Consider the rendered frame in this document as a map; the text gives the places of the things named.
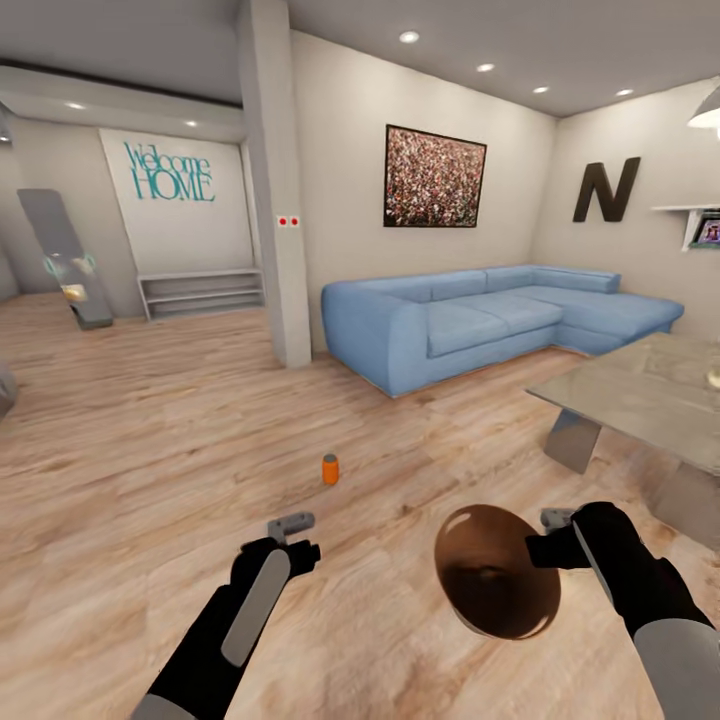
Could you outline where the can of soda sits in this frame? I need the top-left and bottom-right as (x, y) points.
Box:
(322, 453), (339, 485)

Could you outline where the trash can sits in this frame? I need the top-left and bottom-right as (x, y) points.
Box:
(434, 504), (562, 642)

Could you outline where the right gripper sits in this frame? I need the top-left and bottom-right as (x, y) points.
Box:
(525, 529), (591, 570)

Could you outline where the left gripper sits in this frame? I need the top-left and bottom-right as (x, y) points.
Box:
(281, 539), (320, 578)

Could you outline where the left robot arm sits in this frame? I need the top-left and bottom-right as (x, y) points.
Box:
(128, 512), (320, 720)

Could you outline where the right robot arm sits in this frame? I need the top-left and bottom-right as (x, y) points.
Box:
(525, 501), (720, 720)

